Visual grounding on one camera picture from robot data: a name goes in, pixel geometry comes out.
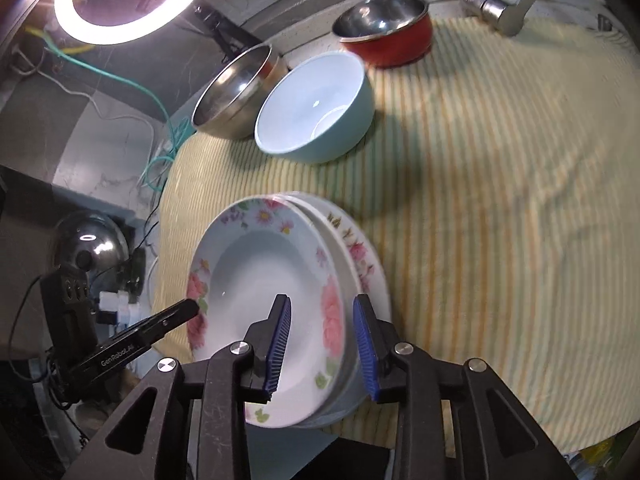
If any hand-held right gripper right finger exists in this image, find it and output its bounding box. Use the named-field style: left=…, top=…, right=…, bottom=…
left=352, top=294, right=576, bottom=480

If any pink rose deep plate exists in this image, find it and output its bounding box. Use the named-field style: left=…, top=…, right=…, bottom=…
left=186, top=196, right=347, bottom=428

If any yellow striped cloth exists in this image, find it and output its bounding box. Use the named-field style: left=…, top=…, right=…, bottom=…
left=150, top=12, right=640, bottom=461

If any white cable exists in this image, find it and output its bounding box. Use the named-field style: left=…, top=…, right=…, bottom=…
left=15, top=45, right=166, bottom=161

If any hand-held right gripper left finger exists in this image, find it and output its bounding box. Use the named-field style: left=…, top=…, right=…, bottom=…
left=62, top=294, right=293, bottom=480

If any yellow hose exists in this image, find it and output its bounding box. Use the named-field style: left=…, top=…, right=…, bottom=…
left=25, top=25, right=96, bottom=56

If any light blue ceramic bowl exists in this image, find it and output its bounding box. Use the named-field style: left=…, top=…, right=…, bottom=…
left=254, top=51, right=375, bottom=165

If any teal cable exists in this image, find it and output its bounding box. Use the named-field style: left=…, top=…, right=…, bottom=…
left=45, top=30, right=193, bottom=193

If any large steel bowl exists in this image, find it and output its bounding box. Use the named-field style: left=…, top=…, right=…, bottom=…
left=191, top=43, right=288, bottom=140

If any white ring light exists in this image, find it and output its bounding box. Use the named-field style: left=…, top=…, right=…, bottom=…
left=52, top=0, right=216, bottom=43

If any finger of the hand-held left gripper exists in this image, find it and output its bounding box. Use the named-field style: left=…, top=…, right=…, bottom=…
left=145, top=299, right=201, bottom=347

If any red steel bowl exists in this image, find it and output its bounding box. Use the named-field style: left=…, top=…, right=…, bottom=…
left=331, top=0, right=433, bottom=68

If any pink blossom plate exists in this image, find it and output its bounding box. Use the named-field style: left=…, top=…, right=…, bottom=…
left=295, top=192, right=392, bottom=428

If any black mini tripod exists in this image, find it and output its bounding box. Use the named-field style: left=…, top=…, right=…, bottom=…
left=192, top=4, right=263, bottom=61

